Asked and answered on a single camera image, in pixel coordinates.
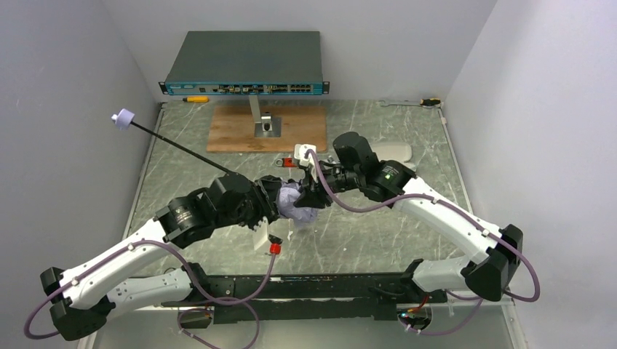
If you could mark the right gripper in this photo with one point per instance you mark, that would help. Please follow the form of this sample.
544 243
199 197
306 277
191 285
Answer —
315 190

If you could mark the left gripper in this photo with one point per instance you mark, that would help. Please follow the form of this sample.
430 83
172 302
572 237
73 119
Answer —
269 201

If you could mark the purple folding umbrella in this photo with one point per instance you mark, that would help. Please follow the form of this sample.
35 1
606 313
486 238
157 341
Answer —
286 192

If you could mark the beige umbrella case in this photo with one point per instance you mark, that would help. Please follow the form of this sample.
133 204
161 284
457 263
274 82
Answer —
396 151

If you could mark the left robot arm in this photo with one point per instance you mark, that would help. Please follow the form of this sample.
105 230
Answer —
83 299

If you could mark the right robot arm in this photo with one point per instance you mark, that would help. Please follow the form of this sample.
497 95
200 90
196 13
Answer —
492 254

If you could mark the red adjustable wrench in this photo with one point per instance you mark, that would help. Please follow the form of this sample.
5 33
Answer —
291 162

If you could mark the metal stand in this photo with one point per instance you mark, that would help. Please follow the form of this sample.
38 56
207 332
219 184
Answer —
266 125

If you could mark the wooden board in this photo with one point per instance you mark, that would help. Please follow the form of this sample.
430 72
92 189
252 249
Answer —
234 129

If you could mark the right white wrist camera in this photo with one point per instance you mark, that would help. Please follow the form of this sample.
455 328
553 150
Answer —
302 158

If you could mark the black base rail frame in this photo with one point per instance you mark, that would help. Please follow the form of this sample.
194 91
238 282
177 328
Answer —
381 296

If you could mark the yellow black handled wrench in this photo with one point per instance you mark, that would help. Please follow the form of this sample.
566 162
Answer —
424 103

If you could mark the network switch rack unit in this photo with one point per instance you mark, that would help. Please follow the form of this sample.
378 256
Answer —
247 63

